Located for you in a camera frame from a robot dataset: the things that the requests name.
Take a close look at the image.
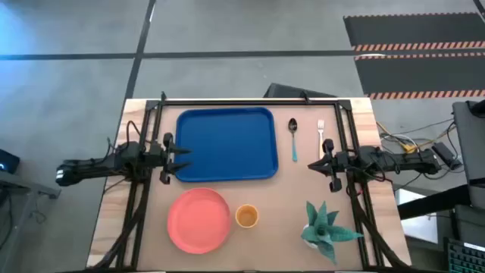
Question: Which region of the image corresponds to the salmon pink plastic plate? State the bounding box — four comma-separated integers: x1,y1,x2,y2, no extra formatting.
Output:
167,187,233,256

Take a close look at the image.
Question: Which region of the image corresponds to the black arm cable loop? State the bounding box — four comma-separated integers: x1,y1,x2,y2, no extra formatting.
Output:
126,120,153,146

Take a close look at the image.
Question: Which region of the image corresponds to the black device blue light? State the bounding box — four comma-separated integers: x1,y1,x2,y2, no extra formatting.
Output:
0,148,20,175

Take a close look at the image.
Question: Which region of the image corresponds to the black aluminium table frame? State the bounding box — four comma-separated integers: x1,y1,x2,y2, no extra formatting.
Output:
113,90,414,273

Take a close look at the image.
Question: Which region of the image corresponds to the metal spoon teal handle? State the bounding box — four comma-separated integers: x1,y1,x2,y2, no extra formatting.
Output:
287,118,299,163

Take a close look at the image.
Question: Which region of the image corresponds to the black hazard-striped floor mat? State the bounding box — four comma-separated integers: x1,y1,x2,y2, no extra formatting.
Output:
353,52,485,100
343,12,485,52

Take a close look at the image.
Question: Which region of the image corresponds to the yellow cable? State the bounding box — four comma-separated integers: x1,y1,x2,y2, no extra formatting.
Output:
376,121,421,154

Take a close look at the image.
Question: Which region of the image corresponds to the yellow plastic cup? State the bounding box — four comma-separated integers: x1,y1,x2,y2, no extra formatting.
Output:
235,203,260,229

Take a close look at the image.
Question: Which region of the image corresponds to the green artificial succulent plant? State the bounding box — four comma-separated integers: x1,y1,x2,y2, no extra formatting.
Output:
300,200,365,265

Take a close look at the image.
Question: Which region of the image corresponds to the black desk beam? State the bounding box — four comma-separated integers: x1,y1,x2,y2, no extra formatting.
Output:
396,184,471,221

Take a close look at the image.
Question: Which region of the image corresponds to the white board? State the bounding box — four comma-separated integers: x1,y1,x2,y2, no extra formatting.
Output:
393,188,441,244

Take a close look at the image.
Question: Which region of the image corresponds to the grey metal stand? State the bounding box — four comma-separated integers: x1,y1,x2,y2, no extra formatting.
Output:
0,169,62,273

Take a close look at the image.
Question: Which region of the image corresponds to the black angular case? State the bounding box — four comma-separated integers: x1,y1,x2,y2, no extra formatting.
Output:
262,82,338,99

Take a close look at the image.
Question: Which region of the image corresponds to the metal fork white handle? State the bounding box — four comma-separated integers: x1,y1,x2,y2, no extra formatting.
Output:
317,119,326,160

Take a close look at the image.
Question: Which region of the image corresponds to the black cable sleeve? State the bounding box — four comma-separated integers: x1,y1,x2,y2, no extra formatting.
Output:
90,177,151,271
346,177,408,271

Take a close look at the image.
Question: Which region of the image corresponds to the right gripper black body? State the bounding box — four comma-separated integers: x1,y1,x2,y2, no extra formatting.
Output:
321,138,358,193

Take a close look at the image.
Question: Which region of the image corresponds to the black backlit keyboard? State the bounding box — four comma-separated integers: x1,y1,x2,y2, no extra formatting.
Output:
443,237,485,273

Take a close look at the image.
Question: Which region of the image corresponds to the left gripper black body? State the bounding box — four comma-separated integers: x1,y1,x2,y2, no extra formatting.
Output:
149,132,177,186

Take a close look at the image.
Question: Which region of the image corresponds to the blue plastic tray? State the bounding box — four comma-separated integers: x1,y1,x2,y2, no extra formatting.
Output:
174,106,280,184

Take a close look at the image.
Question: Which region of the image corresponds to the black power adapter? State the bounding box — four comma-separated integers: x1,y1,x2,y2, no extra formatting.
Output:
430,141,464,171

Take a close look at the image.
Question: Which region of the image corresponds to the dark grey computer case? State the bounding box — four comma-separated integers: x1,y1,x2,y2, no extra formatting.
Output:
452,99,485,210

